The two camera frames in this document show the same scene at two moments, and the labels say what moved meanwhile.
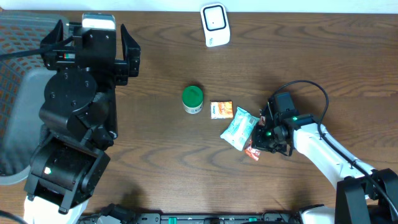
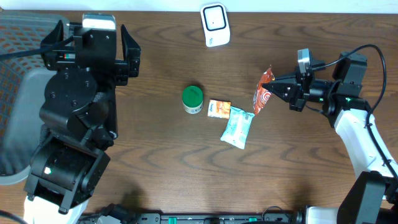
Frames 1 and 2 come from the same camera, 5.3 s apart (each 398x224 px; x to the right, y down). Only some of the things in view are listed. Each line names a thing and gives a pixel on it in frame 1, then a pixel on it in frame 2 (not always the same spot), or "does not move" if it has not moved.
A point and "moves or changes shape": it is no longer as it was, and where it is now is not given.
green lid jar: (193, 98) does not move
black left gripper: (114, 70) does not move
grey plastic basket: (23, 81) does not move
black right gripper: (257, 141) → (298, 89)
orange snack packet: (221, 109) does not move
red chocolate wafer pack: (251, 152) → (262, 95)
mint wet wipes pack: (239, 130) moves or changes shape
